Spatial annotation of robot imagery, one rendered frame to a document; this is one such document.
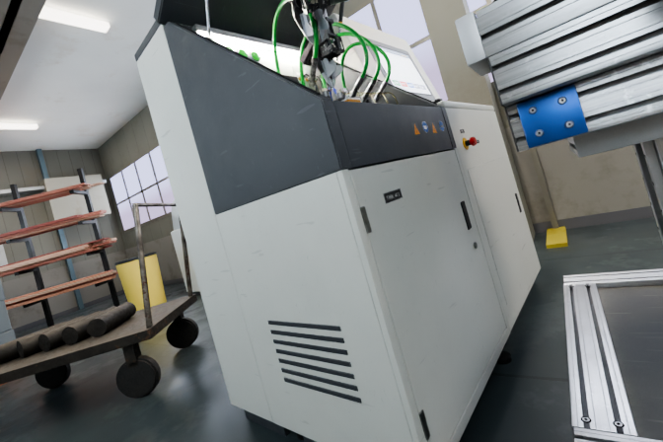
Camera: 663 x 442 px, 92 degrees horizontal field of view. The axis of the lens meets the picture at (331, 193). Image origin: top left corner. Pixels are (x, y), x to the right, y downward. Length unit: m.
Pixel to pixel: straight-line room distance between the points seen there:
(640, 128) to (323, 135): 0.59
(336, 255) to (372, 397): 0.34
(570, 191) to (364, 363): 2.50
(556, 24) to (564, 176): 2.44
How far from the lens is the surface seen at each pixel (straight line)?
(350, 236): 0.72
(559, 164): 3.07
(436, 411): 0.95
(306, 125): 0.76
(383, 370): 0.83
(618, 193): 3.12
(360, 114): 0.82
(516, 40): 0.69
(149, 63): 1.47
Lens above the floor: 0.74
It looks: 1 degrees up
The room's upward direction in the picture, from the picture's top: 16 degrees counter-clockwise
